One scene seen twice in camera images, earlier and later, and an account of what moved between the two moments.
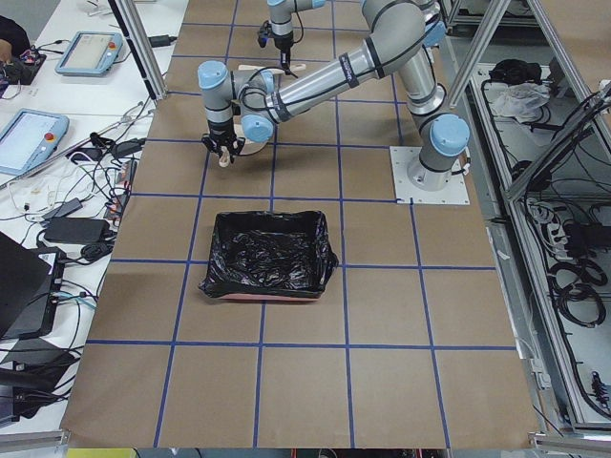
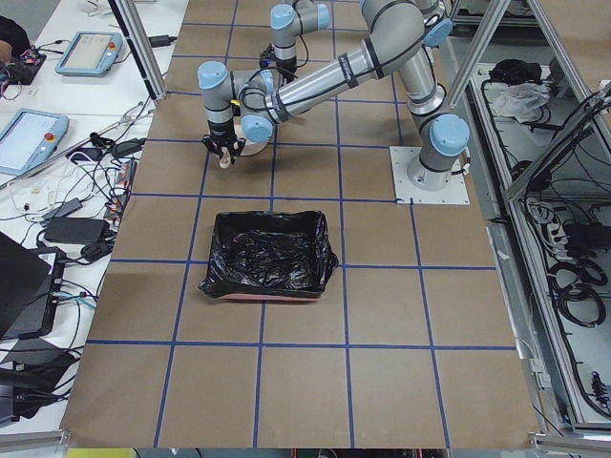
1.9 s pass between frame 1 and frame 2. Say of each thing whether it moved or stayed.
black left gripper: stayed
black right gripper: moved
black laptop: stayed
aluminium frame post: stayed
